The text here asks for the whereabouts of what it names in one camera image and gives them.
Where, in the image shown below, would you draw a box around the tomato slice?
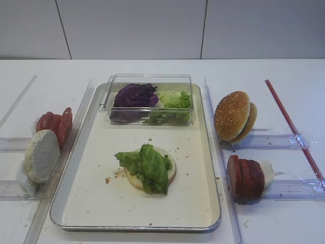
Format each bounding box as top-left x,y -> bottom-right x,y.
36,111 -> 54,132
43,114 -> 61,135
56,107 -> 73,149

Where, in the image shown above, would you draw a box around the light green lettuce pile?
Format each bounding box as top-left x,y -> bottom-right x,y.
143,90 -> 191,125

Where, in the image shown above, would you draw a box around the green lettuce leaf on bun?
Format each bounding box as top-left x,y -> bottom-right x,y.
114,143 -> 173,196

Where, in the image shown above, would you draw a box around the front meat patty slice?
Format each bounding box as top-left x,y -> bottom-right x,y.
227,155 -> 242,199

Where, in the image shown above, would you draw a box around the meat patty slice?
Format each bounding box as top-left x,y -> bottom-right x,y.
239,159 -> 250,200
247,160 -> 265,200
227,155 -> 242,199

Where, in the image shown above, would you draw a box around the middle meat patty slice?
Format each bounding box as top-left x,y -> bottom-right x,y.
239,159 -> 250,200

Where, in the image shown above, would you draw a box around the rear meat patty slice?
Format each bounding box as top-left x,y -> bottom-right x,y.
247,160 -> 265,200

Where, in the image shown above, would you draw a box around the white bread slice left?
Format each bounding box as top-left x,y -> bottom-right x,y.
24,130 -> 60,184

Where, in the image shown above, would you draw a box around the clear track under patties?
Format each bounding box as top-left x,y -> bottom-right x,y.
261,179 -> 324,201

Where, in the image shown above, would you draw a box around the clear track under bread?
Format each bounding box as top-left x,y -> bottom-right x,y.
0,180 -> 36,201

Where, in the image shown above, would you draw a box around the purple cabbage leaves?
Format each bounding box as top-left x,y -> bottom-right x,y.
110,83 -> 158,123

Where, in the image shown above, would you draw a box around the clear plastic container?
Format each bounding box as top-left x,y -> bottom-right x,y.
99,74 -> 194,126

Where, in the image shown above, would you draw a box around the metal baking tray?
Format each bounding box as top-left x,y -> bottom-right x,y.
50,84 -> 221,232

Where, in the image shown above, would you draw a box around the bottom bun slice on tray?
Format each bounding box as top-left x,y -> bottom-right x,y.
123,146 -> 177,190

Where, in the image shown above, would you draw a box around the sesame bun top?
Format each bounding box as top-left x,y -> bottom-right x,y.
214,91 -> 250,141

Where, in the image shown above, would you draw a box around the clear track under buns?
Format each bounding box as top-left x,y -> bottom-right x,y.
220,134 -> 309,150

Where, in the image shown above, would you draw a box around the white pusher block right front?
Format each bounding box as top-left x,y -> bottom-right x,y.
260,163 -> 275,188

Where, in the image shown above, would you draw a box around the white pusher block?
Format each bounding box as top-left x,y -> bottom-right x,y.
260,163 -> 275,188
16,168 -> 38,197

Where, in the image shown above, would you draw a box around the red strip on table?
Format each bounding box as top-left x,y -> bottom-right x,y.
265,79 -> 324,183

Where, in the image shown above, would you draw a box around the clear strip far left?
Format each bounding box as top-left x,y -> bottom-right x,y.
0,75 -> 38,128

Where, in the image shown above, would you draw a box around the white pusher block left front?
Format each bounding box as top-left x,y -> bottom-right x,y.
16,168 -> 38,197

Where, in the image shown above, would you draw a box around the clear track under tomatoes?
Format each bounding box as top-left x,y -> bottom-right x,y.
0,137 -> 31,153

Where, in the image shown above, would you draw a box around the clear rail left of tray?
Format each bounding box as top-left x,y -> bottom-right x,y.
23,80 -> 94,244

